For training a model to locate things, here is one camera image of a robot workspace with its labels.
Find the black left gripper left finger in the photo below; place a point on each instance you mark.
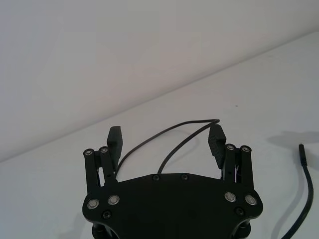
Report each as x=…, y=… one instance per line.
x=109, y=164

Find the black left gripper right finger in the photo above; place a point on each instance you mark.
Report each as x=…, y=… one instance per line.
x=217, y=147

